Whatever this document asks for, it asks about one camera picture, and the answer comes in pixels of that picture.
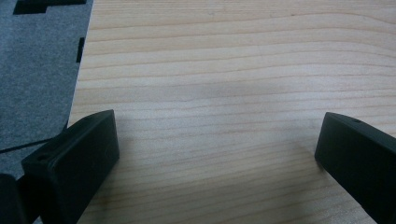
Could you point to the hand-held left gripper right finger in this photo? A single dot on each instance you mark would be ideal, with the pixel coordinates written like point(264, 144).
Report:
point(358, 155)

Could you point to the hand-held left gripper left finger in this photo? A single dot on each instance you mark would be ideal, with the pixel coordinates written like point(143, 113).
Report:
point(74, 161)

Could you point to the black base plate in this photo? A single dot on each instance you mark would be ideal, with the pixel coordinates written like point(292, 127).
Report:
point(37, 5)

